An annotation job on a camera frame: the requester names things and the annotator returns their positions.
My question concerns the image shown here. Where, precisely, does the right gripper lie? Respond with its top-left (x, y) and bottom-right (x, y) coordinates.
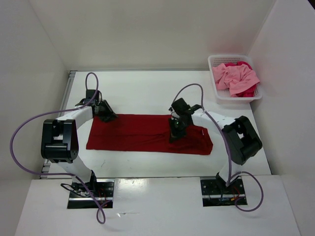
top-left (168, 117), bottom-right (190, 143)

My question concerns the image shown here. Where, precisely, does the red t-shirt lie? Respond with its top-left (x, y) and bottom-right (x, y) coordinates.
top-left (86, 114), bottom-right (213, 155)

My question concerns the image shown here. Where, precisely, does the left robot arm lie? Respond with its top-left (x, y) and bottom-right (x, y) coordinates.
top-left (41, 99), bottom-right (118, 197)

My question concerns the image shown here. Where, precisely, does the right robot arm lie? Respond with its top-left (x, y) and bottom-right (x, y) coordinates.
top-left (169, 102), bottom-right (262, 193)

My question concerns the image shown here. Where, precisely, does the white plastic basket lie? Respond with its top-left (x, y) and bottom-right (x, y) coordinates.
top-left (208, 55), bottom-right (262, 104)

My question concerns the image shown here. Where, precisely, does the light pink t-shirt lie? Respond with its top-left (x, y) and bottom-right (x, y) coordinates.
top-left (212, 61), bottom-right (260, 97)

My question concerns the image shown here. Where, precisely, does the hot pink t-shirt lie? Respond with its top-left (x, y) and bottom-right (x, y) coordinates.
top-left (224, 61), bottom-right (259, 97)

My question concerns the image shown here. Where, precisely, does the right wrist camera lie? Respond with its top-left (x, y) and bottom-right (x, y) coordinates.
top-left (171, 98), bottom-right (190, 116)

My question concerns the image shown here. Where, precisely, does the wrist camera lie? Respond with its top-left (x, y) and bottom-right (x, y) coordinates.
top-left (84, 89), bottom-right (102, 104)
top-left (171, 98), bottom-right (190, 116)

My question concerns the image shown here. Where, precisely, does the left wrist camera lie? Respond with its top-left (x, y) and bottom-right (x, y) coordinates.
top-left (84, 89), bottom-right (102, 104)

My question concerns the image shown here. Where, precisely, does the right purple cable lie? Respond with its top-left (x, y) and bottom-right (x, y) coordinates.
top-left (172, 83), bottom-right (264, 212)

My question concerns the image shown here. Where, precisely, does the purple cable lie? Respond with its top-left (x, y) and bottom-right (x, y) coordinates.
top-left (172, 83), bottom-right (264, 212)
top-left (9, 72), bottom-right (110, 225)

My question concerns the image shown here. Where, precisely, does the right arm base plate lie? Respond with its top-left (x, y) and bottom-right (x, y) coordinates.
top-left (200, 178), bottom-right (245, 199)

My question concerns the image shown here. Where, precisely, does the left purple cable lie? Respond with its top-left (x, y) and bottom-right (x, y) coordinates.
top-left (9, 72), bottom-right (110, 225)

